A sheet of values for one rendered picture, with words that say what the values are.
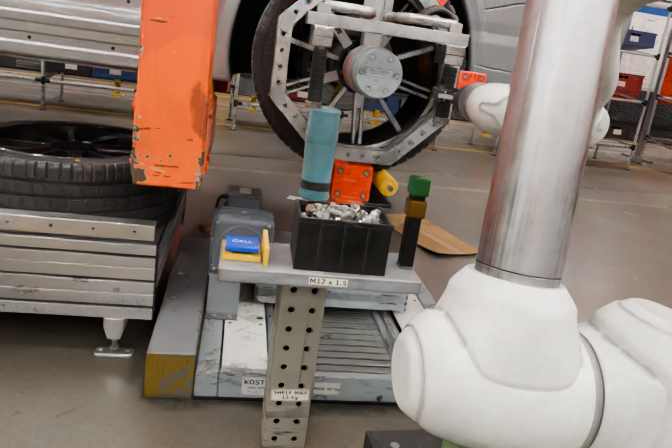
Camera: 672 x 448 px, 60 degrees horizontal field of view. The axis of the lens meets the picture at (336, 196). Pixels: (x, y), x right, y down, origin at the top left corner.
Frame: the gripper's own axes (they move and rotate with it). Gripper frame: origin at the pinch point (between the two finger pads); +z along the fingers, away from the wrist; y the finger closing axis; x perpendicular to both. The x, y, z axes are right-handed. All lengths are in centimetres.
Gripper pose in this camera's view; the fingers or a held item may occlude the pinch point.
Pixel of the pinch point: (446, 92)
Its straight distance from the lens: 157.0
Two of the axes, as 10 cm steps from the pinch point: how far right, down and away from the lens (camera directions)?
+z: -1.5, -2.7, 9.5
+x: 1.4, -9.6, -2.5
